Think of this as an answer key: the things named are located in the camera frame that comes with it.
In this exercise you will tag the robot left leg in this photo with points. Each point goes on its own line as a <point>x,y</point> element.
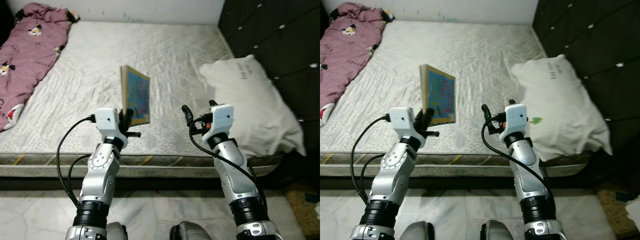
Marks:
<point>117,231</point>
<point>417,231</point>

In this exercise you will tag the robot right leg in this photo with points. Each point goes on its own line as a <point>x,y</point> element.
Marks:
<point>502,231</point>
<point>192,231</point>

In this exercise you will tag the black tufted headboard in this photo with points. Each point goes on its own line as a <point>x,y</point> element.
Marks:
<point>275,40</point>
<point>590,40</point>

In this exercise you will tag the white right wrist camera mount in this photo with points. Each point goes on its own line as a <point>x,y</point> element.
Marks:
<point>222,120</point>
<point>516,120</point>

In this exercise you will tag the robot leg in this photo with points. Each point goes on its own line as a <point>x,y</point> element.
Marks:
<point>117,231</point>
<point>502,231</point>
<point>192,231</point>
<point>417,231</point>

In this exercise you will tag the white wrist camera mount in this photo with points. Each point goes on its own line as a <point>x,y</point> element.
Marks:
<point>516,120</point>
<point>402,122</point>
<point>107,122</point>
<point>222,120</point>

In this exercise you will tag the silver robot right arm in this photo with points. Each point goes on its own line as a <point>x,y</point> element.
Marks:
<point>240,180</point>
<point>532,180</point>

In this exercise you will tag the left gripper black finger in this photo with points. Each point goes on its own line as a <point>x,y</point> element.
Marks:
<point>421,119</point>
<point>123,116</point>
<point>130,117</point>
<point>430,119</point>

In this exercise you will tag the blue yellow picture book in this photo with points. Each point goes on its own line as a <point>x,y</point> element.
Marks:
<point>137,95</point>
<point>442,95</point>

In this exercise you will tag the white quilted mattress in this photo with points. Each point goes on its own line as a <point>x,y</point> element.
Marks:
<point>475,55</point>
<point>165,55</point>

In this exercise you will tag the brown woven floor mat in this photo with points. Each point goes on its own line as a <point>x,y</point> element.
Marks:
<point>615,210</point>
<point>305,210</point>

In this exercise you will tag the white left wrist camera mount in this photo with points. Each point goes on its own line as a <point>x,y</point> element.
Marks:
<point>402,122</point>
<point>107,122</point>

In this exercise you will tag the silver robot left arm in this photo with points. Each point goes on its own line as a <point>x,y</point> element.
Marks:
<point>97,180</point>
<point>390,180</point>

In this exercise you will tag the purple cartoon print quilt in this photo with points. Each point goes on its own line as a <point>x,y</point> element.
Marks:
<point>350,55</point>
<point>35,55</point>

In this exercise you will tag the cream pillow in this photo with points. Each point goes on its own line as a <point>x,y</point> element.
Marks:
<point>565,105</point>
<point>250,105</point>

